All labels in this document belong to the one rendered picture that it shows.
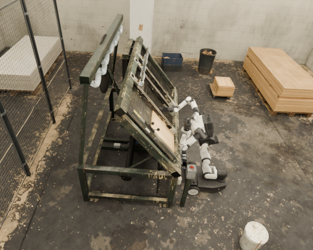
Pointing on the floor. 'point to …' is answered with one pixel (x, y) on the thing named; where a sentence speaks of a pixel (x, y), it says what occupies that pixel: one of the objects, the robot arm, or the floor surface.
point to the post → (185, 192)
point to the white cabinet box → (141, 21)
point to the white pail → (253, 236)
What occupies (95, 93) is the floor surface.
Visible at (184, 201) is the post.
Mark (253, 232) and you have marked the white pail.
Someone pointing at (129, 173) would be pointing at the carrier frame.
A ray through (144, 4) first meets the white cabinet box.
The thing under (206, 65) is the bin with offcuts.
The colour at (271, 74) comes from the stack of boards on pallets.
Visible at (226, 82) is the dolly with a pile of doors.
